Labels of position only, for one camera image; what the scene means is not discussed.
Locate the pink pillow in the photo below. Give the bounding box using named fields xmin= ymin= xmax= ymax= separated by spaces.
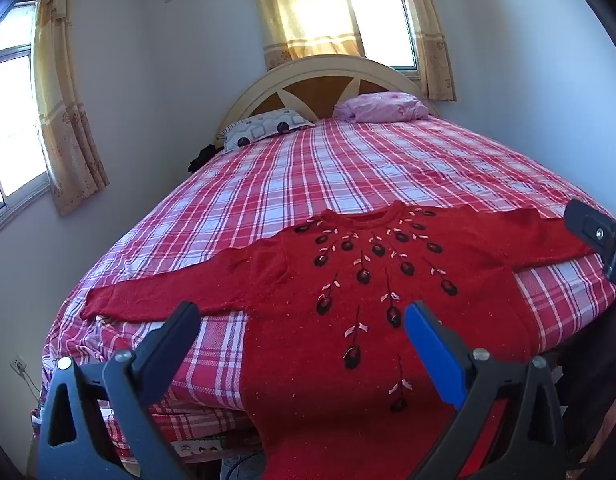
xmin=333 ymin=91 xmax=431 ymax=123

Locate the white pillow with dark dots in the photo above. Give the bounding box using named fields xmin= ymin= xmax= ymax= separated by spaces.
xmin=220 ymin=109 xmax=316 ymax=153

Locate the cream and wood headboard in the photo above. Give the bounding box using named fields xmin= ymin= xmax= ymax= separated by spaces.
xmin=215 ymin=54 xmax=441 ymax=148

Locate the side wall window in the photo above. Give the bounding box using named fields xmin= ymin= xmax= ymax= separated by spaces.
xmin=0 ymin=2 xmax=51 ymax=231

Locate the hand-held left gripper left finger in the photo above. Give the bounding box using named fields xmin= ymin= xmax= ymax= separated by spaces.
xmin=35 ymin=301 xmax=203 ymax=480

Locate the red embroidered knit sweater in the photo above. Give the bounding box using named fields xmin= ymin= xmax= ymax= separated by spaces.
xmin=80 ymin=201 xmax=611 ymax=480

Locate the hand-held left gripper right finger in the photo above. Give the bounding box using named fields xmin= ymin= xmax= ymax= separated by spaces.
xmin=404 ymin=301 xmax=568 ymax=480

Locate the window behind headboard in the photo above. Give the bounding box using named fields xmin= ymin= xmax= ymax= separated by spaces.
xmin=338 ymin=0 xmax=421 ymax=73

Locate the bed with plaid sheet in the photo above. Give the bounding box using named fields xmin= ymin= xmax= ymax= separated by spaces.
xmin=30 ymin=115 xmax=616 ymax=466

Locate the dark cloth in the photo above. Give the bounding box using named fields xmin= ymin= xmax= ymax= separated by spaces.
xmin=188 ymin=144 xmax=219 ymax=173

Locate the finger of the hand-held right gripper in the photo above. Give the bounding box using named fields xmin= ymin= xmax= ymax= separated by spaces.
xmin=562 ymin=199 xmax=616 ymax=283

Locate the beige window curtain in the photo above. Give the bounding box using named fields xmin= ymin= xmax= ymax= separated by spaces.
xmin=398 ymin=0 xmax=457 ymax=102
xmin=245 ymin=0 xmax=366 ymax=72
xmin=32 ymin=0 xmax=110 ymax=217

